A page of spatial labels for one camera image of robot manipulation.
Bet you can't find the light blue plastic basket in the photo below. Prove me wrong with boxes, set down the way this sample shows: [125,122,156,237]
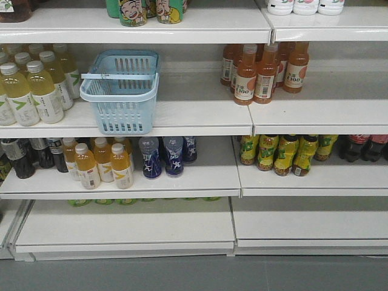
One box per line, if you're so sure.
[80,49,159,136]

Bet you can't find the blue sports drink bottle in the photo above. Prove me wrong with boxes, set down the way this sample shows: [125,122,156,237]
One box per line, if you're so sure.
[182,136,197,163]
[139,137,161,179]
[163,136,184,177]

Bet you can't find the white store shelving unit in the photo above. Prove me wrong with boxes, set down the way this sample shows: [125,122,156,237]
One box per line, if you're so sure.
[1,1,387,261]

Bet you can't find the yellow lemon tea bottle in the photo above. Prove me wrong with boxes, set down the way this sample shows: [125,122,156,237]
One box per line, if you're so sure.
[314,135,339,161]
[292,135,318,176]
[274,135,299,176]
[258,134,279,171]

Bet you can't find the orange vitamin drink bottle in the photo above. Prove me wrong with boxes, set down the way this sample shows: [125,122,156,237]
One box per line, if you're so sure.
[93,137,114,182]
[75,143,101,190]
[110,143,133,189]

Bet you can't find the orange juice bottle front left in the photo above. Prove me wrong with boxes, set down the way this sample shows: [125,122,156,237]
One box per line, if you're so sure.
[234,44,257,105]

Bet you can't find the orange juice bottle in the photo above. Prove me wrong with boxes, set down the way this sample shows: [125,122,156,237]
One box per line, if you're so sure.
[283,42,309,93]
[253,43,278,104]
[234,44,257,105]

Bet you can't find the orange juice bottle front middle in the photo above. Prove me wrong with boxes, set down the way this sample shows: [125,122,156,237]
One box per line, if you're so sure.
[253,43,278,104]

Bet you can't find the orange juice bottle front right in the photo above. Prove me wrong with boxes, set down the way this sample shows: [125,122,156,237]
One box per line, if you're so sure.
[283,42,309,93]

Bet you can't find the green cartoon drink can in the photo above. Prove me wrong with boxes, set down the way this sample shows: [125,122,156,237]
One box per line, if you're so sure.
[156,0,183,24]
[118,0,147,27]

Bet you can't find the dark tea bottle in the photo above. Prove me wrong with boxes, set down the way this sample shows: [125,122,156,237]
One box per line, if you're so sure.
[1,138,35,179]
[29,138,55,169]

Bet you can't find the pale yellow drink bottle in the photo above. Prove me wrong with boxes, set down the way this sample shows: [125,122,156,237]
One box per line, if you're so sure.
[27,61,64,124]
[1,62,40,126]

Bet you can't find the cola bottle red label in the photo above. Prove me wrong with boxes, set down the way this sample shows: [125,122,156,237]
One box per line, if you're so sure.
[339,135,370,162]

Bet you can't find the white peach drink bottle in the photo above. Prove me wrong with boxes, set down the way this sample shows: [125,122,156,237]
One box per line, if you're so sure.
[292,0,319,16]
[318,0,345,16]
[267,0,294,16]

